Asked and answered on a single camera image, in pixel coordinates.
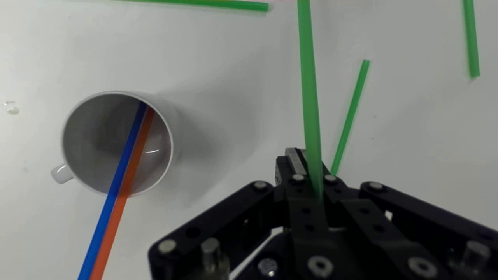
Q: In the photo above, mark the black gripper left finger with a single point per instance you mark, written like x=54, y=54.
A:
x=250, y=227

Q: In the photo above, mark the long green straw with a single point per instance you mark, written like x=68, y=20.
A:
x=208, y=3

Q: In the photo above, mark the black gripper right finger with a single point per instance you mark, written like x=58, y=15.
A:
x=405, y=233

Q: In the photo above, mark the orange straw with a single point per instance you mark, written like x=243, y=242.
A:
x=130, y=180

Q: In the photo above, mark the blue straw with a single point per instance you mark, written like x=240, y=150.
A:
x=119, y=175

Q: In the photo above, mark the white ceramic mug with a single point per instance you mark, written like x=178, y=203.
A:
x=88, y=133

